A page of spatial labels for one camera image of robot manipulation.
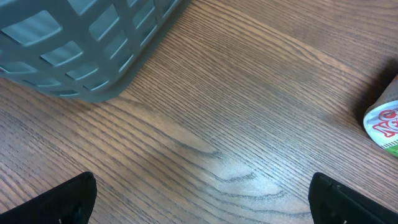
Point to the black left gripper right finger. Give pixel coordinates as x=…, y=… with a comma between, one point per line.
x=332, y=202

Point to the grey plastic shopping basket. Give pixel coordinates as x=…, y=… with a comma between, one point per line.
x=87, y=50

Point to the cup noodles container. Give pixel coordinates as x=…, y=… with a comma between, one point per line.
x=380, y=119

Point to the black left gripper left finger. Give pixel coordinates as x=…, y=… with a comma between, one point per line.
x=71, y=202

